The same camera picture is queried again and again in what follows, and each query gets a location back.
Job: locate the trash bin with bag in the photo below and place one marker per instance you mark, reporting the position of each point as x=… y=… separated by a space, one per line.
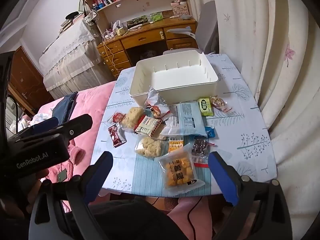
x=148 y=55

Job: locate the white lace dust cover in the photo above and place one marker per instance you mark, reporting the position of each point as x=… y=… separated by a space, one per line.
x=70 y=62

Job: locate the clear nut mix packet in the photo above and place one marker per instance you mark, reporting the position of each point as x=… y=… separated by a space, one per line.
x=220 y=103

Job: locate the floral fabric bag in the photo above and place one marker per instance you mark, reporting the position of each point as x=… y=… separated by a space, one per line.
x=91 y=17

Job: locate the stack of flat books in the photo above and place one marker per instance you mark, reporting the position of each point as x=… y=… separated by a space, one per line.
x=65 y=25

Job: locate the grey oval object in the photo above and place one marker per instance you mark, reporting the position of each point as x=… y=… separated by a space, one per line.
x=187 y=17

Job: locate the dark red small sachet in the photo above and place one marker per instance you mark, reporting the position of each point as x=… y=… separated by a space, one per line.
x=116 y=135

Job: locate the blue denim garment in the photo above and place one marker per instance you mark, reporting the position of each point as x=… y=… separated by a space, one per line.
x=65 y=107

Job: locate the dark snack packet red strip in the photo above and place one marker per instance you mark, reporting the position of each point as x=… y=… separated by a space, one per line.
x=200 y=150

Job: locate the black round object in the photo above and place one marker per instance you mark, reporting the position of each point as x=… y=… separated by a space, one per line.
x=72 y=15

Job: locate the small red round snack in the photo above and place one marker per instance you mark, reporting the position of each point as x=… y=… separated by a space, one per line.
x=118 y=117

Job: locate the red and white snack packet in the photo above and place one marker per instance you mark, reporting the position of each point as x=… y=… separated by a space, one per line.
x=156 y=111

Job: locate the large light blue snack bag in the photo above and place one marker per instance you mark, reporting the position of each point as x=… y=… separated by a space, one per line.
x=186 y=121

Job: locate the pale yellow cup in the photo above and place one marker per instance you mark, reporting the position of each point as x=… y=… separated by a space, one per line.
x=121 y=32

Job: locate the white floral curtain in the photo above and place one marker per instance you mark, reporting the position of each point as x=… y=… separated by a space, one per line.
x=275 y=55

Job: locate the printed cardboard box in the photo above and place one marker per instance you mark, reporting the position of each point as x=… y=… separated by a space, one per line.
x=180 y=10

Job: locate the person's left hand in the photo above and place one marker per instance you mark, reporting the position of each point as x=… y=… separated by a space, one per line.
x=37 y=182

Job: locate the clear puffed rice cake packet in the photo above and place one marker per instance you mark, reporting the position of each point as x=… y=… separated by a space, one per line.
x=150 y=147
x=132 y=117

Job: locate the yellow cube snack packet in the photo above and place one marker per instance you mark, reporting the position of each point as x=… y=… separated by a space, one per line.
x=178 y=172

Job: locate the silver white snack packet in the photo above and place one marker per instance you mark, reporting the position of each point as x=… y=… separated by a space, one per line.
x=155 y=97

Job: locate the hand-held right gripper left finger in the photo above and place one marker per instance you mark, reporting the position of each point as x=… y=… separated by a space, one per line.
x=100 y=173

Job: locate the orange oat bar packet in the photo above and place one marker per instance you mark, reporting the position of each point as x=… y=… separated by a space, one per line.
x=176 y=143

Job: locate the blue candy wrapper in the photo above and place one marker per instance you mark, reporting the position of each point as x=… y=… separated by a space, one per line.
x=210 y=131

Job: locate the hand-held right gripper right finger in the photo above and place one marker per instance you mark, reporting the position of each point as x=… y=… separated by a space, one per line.
x=222 y=177

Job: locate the brown wooden door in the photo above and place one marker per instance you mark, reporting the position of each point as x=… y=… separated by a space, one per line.
x=27 y=80

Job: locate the green snack packet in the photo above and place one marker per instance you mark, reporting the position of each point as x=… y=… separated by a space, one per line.
x=206 y=107

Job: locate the white floral blanket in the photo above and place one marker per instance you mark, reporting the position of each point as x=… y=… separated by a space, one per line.
x=37 y=118

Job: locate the white plastic storage box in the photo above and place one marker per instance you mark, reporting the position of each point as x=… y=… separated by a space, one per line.
x=180 y=77

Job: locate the grey office chair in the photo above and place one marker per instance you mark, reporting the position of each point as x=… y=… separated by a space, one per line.
x=207 y=25

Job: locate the wooden desk with drawers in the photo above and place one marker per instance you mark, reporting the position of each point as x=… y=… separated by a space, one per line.
x=140 y=40

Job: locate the wooden bookshelf hutch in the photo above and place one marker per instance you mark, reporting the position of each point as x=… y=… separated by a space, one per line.
x=130 y=5

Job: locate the person's black pants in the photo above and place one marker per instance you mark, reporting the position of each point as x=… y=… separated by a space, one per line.
x=130 y=220

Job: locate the white plastic bag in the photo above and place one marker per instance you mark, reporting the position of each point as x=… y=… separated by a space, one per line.
x=116 y=26

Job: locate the dark printed box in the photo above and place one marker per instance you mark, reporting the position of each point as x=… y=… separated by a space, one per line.
x=137 y=22

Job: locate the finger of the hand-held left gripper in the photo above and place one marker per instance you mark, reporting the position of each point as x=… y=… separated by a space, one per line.
x=77 y=125
x=43 y=126

